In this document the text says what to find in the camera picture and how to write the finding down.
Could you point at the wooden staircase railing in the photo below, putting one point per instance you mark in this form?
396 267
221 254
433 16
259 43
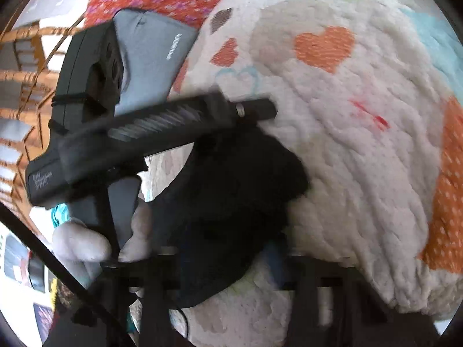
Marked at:
29 79

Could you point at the black pants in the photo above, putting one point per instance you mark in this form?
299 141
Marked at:
231 202

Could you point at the person's left hand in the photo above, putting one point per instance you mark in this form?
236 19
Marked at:
81 245

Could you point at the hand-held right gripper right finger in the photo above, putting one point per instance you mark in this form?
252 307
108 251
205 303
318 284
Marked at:
311 296

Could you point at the grey laptop bag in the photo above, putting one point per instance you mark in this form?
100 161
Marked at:
152 50

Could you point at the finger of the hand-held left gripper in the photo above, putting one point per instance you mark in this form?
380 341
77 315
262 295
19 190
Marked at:
253 110

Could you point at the heart-print quilt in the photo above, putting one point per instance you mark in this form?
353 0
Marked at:
343 151

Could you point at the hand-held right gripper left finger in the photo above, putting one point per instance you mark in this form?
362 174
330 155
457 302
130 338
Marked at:
159 296

